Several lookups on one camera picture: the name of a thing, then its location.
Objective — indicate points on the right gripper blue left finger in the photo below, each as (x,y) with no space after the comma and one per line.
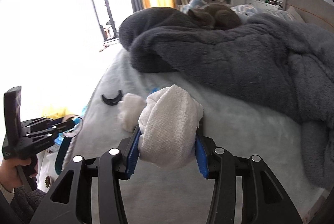
(132,152)

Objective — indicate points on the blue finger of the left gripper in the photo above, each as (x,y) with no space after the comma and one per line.
(43,122)
(48,135)

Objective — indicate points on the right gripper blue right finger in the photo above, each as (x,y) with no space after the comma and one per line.
(201,157)

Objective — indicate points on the white towel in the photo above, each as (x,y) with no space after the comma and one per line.
(168,127)

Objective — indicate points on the dark teal trash bin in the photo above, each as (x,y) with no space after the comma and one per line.
(61,154)

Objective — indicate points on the person left hand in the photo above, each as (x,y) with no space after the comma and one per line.
(10,178)

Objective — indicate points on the yellow plastic bag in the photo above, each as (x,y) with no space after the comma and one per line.
(55,112)

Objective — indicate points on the white bed mattress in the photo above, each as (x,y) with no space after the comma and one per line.
(171,189)

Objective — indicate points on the pet food bowl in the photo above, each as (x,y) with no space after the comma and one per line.
(48,181)

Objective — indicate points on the white tissue wad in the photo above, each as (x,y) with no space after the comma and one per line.
(129,110)

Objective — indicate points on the black crescent hair clip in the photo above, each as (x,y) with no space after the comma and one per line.
(112,101)

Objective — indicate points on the dark grey fluffy rug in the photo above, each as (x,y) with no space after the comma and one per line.
(25,203)

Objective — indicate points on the dark grey fluffy blanket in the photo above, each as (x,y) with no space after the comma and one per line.
(284,65)

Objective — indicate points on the grey cat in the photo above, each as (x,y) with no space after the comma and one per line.
(215,17)

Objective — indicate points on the beige bed headboard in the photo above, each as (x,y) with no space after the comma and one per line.
(317,12)

